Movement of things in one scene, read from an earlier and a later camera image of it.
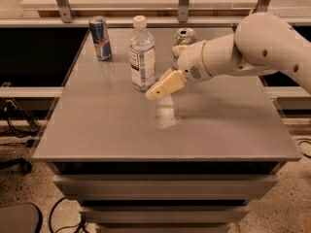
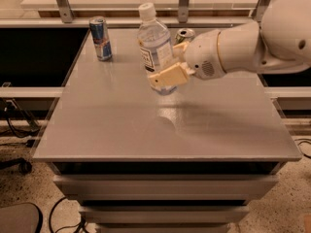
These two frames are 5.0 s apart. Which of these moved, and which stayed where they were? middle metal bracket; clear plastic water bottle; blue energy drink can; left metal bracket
Moved: clear plastic water bottle
Stayed: left metal bracket; middle metal bracket; blue energy drink can
